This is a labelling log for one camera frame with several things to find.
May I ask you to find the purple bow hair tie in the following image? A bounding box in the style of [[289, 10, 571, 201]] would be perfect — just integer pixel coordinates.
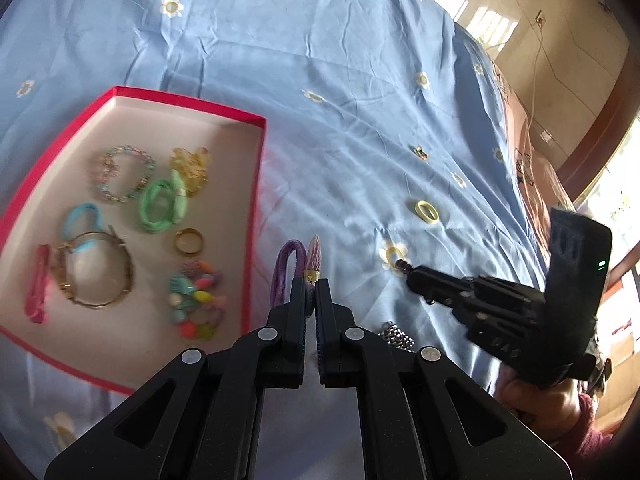
[[269, 233, 324, 311]]

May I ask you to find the colourful bead bracelet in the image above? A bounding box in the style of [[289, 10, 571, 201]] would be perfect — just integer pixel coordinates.
[[167, 258, 228, 340]]

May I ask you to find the gold metal ring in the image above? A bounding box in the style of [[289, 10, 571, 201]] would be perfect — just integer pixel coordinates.
[[173, 227, 206, 258]]

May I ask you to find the green bow hair tie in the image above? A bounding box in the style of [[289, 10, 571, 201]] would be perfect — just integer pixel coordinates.
[[136, 169, 189, 234]]

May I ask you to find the yellow translucent hair claw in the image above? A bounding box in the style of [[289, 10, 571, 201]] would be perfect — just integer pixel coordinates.
[[170, 146, 210, 197]]

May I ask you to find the blue hair tie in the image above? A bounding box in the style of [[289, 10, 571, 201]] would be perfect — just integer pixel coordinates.
[[60, 202, 106, 254]]

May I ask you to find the gold bracelet watch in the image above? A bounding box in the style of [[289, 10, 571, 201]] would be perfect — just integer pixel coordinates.
[[52, 226, 134, 310]]

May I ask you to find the pastel crystal bead bracelet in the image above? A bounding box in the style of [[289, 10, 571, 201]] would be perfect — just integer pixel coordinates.
[[96, 144, 158, 205]]

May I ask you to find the red hair clip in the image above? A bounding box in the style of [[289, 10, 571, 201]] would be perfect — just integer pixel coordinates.
[[24, 244, 51, 324]]

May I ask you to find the right hand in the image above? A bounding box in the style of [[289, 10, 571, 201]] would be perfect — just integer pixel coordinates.
[[494, 365, 592, 443]]

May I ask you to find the pink cartoon blanket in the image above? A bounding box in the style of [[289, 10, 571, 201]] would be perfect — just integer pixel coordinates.
[[492, 62, 575, 262]]

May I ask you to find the blue floral bed sheet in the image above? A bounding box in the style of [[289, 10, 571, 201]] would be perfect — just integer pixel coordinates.
[[1, 0, 546, 478]]

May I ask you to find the red shallow box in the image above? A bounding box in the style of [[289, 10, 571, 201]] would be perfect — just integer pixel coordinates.
[[1, 87, 267, 393]]

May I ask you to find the silver chain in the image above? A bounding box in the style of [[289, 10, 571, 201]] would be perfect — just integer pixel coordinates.
[[377, 320, 417, 354]]

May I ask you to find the yellow plastic ring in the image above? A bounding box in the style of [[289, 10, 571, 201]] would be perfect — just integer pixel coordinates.
[[412, 199, 442, 226]]

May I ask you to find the white charging cable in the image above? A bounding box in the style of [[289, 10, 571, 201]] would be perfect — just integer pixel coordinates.
[[524, 24, 547, 137]]

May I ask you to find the wall socket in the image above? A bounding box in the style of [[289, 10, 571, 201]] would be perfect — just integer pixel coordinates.
[[535, 10, 546, 28]]

